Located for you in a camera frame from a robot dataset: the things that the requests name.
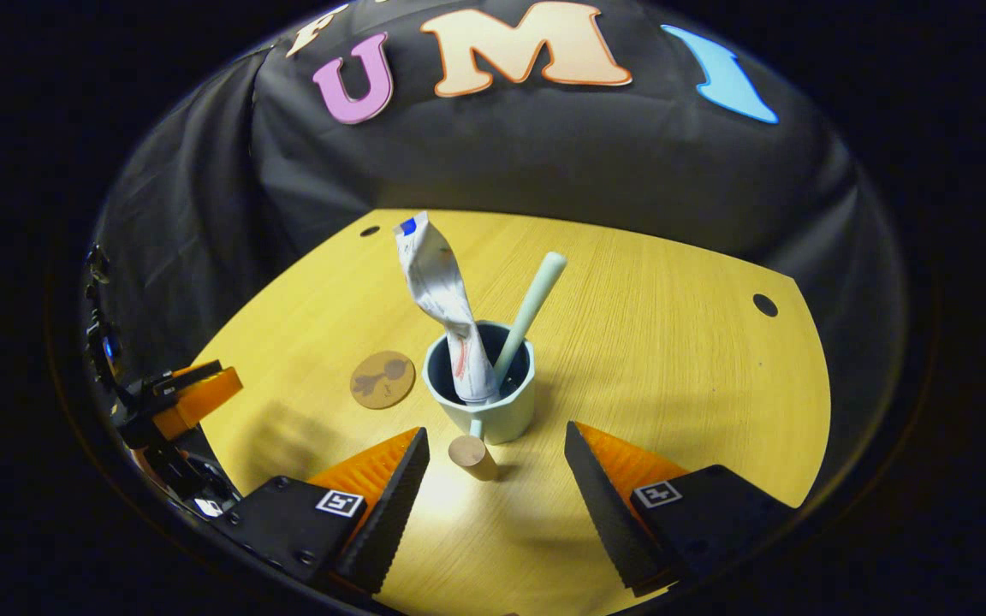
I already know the pale green toothbrush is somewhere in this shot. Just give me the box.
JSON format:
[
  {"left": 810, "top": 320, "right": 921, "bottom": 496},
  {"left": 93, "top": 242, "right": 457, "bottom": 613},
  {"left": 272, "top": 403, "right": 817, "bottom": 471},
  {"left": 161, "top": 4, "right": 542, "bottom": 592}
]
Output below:
[{"left": 491, "top": 251, "right": 568, "bottom": 392}]

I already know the black backdrop cloth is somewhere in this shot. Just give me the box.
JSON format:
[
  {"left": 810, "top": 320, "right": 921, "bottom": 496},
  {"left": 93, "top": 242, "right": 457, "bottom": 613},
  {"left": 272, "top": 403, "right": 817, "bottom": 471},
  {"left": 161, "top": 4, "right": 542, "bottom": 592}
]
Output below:
[{"left": 86, "top": 0, "right": 909, "bottom": 412}]

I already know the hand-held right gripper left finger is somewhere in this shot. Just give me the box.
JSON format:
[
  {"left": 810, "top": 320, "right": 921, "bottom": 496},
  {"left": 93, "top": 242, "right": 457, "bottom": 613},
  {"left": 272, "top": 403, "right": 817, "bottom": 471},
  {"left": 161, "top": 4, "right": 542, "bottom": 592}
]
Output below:
[{"left": 217, "top": 426, "right": 431, "bottom": 595}]

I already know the white toothpaste tube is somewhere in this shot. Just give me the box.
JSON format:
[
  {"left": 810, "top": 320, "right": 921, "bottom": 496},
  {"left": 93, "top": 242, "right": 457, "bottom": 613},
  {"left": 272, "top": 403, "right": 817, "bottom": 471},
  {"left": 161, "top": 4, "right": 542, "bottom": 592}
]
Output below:
[{"left": 393, "top": 210, "right": 500, "bottom": 405}]

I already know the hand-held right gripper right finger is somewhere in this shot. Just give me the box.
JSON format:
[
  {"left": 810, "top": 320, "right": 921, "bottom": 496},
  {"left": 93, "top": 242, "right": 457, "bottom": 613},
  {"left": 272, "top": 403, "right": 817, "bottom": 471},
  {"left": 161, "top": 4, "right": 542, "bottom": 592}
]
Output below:
[{"left": 563, "top": 421, "right": 798, "bottom": 597}]

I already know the wooden desktop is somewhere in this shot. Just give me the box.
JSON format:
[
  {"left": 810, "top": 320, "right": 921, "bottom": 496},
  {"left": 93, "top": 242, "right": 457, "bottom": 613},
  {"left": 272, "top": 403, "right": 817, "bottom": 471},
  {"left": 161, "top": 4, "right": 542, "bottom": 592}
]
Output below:
[{"left": 193, "top": 208, "right": 832, "bottom": 616}]

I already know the pale green cup wooden handle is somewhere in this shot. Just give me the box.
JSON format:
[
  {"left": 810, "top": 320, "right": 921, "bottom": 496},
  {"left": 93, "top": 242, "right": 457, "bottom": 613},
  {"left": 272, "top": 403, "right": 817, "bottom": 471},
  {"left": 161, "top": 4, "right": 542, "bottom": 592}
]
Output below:
[{"left": 422, "top": 320, "right": 537, "bottom": 482}]

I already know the round brown coaster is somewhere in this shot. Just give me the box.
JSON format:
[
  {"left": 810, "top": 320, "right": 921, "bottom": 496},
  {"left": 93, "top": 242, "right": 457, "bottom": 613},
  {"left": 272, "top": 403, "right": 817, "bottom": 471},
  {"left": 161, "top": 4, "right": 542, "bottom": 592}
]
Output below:
[{"left": 349, "top": 350, "right": 417, "bottom": 411}]

